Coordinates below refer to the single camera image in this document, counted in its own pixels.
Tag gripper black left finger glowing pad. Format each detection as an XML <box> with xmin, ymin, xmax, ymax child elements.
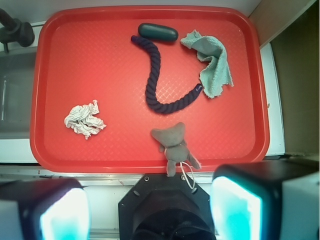
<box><xmin>0</xmin><ymin>178</ymin><xmax>91</xmax><ymax>240</ymax></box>

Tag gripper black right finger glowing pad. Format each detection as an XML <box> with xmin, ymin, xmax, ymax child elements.
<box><xmin>209</xmin><ymin>160</ymin><xmax>320</xmax><ymax>240</ymax></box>

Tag crumpled white paper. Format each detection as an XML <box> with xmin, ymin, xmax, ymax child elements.
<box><xmin>64</xmin><ymin>99</ymin><xmax>107</xmax><ymax>140</ymax></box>

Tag grey plush mouse toy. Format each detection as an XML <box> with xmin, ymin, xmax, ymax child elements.
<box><xmin>151</xmin><ymin>122</ymin><xmax>202</xmax><ymax>177</ymax></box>

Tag red plastic tray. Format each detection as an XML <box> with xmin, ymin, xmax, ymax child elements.
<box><xmin>30</xmin><ymin>6</ymin><xmax>270</xmax><ymax>174</ymax></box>

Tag light green cloth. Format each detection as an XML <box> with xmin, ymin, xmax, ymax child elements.
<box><xmin>180</xmin><ymin>30</ymin><xmax>234</xmax><ymax>99</ymax></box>

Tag steel sink basin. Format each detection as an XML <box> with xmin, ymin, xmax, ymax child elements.
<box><xmin>0</xmin><ymin>47</ymin><xmax>37</xmax><ymax>139</ymax></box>

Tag dark grey faucet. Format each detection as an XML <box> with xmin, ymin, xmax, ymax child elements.
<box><xmin>0</xmin><ymin>8</ymin><xmax>35</xmax><ymax>54</ymax></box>

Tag dark green oval case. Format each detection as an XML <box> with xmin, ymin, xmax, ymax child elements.
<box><xmin>137</xmin><ymin>23</ymin><xmax>179</xmax><ymax>43</ymax></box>

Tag black octagonal mount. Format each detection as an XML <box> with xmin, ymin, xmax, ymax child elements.
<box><xmin>118</xmin><ymin>173</ymin><xmax>216</xmax><ymax>240</ymax></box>

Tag dark blue rope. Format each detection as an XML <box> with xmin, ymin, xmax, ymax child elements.
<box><xmin>130</xmin><ymin>35</ymin><xmax>203</xmax><ymax>115</ymax></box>

